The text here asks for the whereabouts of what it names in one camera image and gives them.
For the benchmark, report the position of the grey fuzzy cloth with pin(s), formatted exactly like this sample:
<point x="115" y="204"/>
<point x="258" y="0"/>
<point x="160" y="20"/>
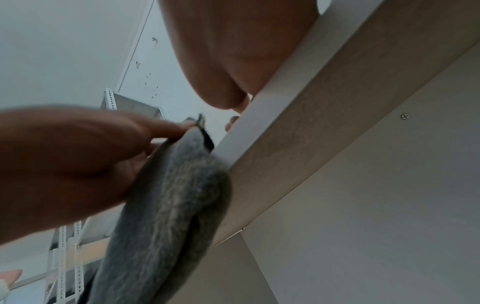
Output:
<point x="168" y="213"/>

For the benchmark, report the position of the silver screw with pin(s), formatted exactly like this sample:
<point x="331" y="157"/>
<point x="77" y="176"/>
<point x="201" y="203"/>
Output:
<point x="404" y="116"/>

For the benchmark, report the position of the white metal shelving rack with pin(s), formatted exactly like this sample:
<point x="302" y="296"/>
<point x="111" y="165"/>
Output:
<point x="129" y="104"/>

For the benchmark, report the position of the white panel with holes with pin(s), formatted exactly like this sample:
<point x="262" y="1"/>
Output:
<point x="157" y="71"/>

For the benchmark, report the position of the person's right hand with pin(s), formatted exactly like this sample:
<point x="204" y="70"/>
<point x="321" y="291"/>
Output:
<point x="232" y="44"/>

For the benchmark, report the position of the person's left hand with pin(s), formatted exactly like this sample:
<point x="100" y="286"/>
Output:
<point x="63" y="166"/>

